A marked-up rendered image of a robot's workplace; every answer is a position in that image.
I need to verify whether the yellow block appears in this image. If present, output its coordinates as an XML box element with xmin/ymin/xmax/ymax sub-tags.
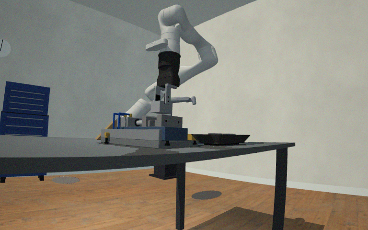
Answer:
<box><xmin>187</xmin><ymin>134</ymin><xmax>196</xmax><ymax>140</ymax></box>

